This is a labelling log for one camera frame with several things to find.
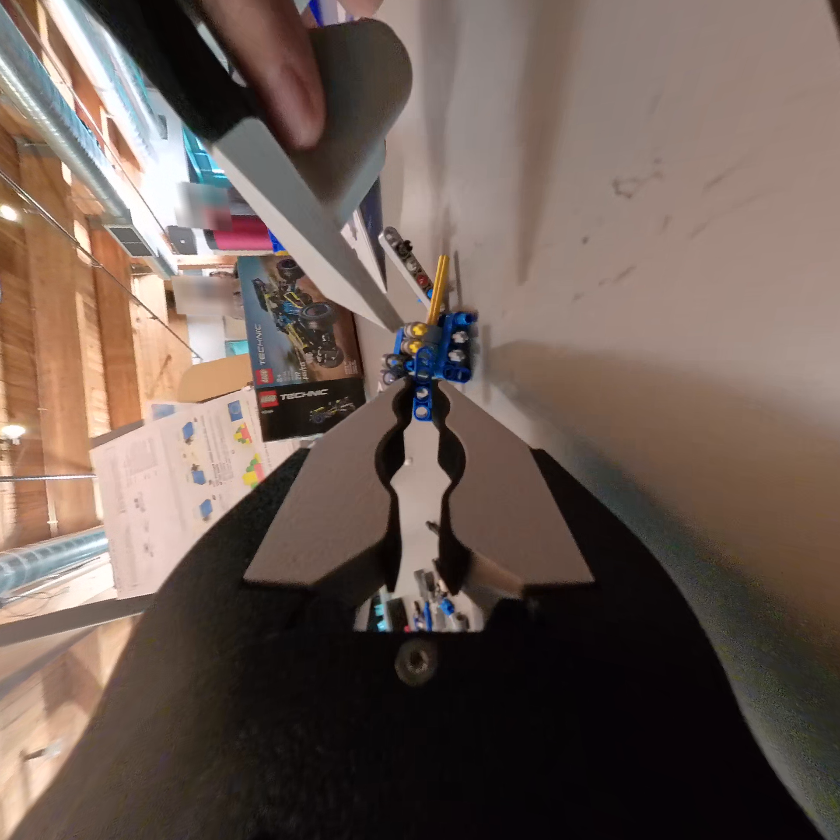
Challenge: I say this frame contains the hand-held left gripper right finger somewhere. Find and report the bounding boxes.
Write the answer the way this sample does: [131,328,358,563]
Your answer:
[433,384,596,626]

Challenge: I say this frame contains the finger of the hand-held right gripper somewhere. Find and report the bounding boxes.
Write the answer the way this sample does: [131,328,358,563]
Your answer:
[210,18,414,332]

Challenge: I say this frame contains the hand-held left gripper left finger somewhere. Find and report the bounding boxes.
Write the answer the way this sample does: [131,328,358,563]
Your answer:
[243,384,404,593]

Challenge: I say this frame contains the lego instruction booklet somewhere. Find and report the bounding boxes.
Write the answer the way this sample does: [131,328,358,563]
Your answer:
[341,177,389,296]

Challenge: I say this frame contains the blue grey lego sub-assembly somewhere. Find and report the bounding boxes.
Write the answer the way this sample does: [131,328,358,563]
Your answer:
[378,226,480,389]

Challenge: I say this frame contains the pile of loose lego pieces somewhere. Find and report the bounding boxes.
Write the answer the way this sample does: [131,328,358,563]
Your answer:
[357,570,473,632]

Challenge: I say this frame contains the lego set box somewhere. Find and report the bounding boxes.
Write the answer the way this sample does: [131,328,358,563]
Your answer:
[236,255,367,442]

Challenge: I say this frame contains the person's right hand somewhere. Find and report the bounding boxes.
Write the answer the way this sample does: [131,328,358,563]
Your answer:
[197,0,329,153]

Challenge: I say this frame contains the printed instruction poster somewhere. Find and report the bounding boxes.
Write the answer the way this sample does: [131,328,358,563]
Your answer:
[88,387,290,599]

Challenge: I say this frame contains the magenta roll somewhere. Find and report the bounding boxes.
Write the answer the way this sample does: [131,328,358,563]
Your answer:
[210,217,273,253]

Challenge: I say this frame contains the brown cardboard box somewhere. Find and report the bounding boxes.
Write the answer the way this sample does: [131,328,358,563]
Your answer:
[177,357,253,403]

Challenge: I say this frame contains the silver ventilation duct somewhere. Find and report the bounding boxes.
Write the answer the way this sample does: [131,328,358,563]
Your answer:
[0,13,178,277]
[0,528,109,593]

